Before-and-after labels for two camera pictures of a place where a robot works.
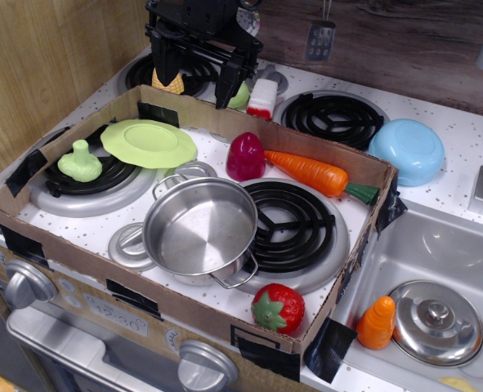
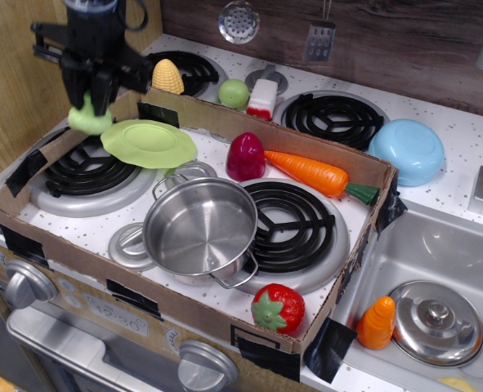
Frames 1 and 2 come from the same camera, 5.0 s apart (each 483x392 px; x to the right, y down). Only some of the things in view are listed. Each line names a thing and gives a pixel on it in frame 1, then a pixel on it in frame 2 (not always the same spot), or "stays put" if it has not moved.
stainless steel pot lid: (437, 323) stays put
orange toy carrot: (324, 180) stays put
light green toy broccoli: (80, 164) -> (84, 120)
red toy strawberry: (278, 308) stays put
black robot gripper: (208, 28) -> (93, 37)
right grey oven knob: (202, 368) stays put
